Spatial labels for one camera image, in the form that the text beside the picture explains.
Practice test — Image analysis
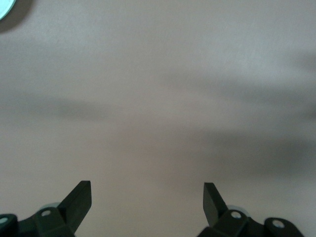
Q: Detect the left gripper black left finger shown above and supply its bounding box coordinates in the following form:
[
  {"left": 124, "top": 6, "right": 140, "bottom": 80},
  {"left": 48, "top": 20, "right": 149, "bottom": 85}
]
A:
[{"left": 0, "top": 180, "right": 92, "bottom": 237}]

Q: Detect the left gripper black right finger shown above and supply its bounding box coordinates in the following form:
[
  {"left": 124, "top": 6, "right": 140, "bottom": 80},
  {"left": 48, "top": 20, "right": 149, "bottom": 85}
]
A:
[{"left": 197, "top": 182, "right": 303, "bottom": 237}]

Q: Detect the brown table mat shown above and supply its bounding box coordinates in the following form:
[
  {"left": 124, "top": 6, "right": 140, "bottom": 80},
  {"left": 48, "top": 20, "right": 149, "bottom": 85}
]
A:
[{"left": 0, "top": 0, "right": 316, "bottom": 237}]

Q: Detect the pale green plate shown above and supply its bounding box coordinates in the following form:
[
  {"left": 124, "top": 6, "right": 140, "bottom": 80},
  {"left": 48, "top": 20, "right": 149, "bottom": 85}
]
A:
[{"left": 0, "top": 0, "right": 17, "bottom": 20}]

